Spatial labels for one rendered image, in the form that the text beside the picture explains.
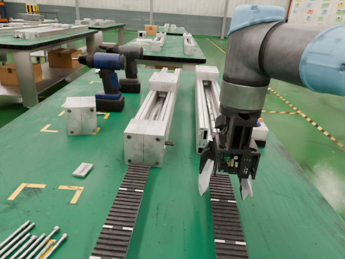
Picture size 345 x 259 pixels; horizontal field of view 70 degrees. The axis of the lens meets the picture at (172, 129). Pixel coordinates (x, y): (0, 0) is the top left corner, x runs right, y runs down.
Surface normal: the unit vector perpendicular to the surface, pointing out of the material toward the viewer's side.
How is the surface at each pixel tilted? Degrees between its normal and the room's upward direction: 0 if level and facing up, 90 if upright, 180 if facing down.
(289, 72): 119
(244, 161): 90
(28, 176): 0
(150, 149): 90
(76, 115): 90
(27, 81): 90
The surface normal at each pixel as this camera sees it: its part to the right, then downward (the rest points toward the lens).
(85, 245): 0.06, -0.91
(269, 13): 0.07, 0.38
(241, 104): -0.29, 0.39
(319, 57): -0.80, 0.04
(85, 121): 0.29, 0.42
